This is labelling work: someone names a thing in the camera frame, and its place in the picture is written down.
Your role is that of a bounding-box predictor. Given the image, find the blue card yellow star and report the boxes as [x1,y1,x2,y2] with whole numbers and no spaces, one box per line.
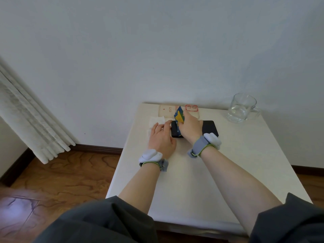
[174,106,185,137]

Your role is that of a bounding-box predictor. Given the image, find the white curtain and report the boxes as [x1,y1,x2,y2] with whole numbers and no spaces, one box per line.
[0,58,76,165]

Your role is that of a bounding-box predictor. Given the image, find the person's right hand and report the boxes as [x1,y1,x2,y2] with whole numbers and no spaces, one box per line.
[178,109,204,145]

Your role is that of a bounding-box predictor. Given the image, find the white wipe tissues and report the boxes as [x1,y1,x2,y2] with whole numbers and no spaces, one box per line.
[147,116,166,139]

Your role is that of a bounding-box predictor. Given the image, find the clear phone case red print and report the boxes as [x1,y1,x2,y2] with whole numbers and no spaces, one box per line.
[158,104,200,120]

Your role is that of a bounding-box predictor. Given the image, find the person's right forearm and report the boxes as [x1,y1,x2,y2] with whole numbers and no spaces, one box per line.
[200,145,283,237]

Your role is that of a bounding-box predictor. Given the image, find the person's left forearm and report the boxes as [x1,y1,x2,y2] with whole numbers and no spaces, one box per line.
[118,163,161,215]

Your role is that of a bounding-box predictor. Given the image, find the dark grey shirt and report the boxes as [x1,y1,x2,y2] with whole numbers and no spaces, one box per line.
[33,192,324,243]

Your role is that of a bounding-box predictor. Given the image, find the person's left hand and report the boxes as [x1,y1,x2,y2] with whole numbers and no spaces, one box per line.
[148,120,177,160]

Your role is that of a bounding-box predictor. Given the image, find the glass mug with water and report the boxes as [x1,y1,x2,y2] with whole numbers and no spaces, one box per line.
[226,92,261,124]

